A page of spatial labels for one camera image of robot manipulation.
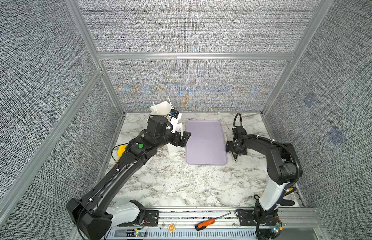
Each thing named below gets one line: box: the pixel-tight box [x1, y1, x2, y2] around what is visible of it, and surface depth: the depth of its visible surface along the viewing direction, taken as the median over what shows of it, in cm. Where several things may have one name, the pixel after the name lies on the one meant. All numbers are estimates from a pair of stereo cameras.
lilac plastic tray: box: [185, 119, 227, 166], surface depth 103 cm
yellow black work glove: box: [279, 187, 297, 206], surface depth 81 cm
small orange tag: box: [168, 223, 176, 233], surface depth 72 cm
